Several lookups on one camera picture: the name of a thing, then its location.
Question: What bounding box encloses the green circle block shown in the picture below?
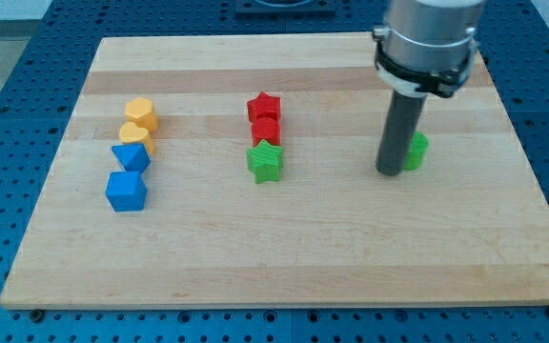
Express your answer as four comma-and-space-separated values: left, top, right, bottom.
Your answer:
402, 131, 429, 171

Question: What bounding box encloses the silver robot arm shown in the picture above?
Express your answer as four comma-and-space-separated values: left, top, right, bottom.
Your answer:
373, 0, 485, 98

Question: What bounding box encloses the red circle block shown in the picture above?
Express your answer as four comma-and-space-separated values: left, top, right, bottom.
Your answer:
251, 117, 281, 147

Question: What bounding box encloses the green star block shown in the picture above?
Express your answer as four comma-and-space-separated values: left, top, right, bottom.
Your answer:
246, 140, 283, 184

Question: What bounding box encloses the red star block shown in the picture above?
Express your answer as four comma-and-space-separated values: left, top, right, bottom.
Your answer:
247, 92, 281, 123

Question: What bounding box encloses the wooden board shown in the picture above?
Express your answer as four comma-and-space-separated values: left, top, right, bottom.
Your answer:
0, 32, 549, 310

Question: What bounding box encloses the blue triangle block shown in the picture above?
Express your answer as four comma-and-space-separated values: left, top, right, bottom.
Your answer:
112, 143, 152, 173

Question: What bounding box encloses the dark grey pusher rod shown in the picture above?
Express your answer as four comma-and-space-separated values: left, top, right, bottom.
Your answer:
376, 91, 426, 176

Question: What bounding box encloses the yellow hexagon block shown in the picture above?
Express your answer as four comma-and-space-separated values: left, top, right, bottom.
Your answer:
124, 97, 159, 132

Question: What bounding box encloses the blue cube block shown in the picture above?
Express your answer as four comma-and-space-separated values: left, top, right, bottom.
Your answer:
105, 171, 147, 212

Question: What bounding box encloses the yellow heart block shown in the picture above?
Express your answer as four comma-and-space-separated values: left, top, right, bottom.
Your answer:
118, 122, 155, 155

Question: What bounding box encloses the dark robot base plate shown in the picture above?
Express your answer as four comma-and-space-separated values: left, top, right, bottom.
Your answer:
234, 0, 336, 16

